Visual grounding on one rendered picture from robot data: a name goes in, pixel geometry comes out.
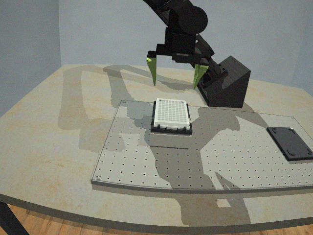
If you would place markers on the white well plate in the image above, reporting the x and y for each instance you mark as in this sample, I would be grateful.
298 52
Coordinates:
170 112

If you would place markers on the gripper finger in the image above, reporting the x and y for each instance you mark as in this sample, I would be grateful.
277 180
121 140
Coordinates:
199 72
152 64

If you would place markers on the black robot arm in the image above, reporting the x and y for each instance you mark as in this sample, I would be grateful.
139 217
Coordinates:
191 20

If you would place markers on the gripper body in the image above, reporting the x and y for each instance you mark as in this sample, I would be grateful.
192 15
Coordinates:
196 58

